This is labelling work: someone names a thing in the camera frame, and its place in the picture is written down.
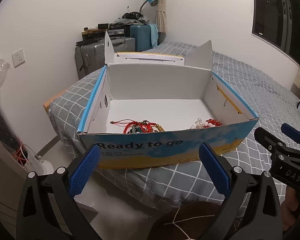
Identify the teal suitcase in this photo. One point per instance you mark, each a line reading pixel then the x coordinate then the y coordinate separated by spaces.
pixel 146 36

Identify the grey suitcase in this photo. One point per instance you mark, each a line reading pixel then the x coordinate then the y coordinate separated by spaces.
pixel 90 57

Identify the white cardboard shoe box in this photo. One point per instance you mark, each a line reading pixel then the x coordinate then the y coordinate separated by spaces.
pixel 143 105

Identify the white wall socket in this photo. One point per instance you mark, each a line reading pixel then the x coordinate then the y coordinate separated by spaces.
pixel 18 58

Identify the blue desk lamp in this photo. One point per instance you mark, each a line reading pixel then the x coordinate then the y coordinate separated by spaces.
pixel 152 3

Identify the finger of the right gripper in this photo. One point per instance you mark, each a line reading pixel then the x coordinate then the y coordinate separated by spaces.
pixel 291 132

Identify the pile of clothes on suitcase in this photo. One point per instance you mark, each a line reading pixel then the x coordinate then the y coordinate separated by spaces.
pixel 133 18

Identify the grey checked bed cover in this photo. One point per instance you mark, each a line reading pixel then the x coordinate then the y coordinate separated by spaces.
pixel 166 187

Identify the dark window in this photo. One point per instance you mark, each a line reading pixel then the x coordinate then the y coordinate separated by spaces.
pixel 278 22

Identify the beige tied curtain corner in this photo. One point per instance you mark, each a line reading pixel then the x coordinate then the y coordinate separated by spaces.
pixel 161 17

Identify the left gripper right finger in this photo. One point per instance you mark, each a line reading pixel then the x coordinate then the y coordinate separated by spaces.
pixel 251 208

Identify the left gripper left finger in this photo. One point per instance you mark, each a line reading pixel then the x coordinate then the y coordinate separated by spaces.
pixel 36 218

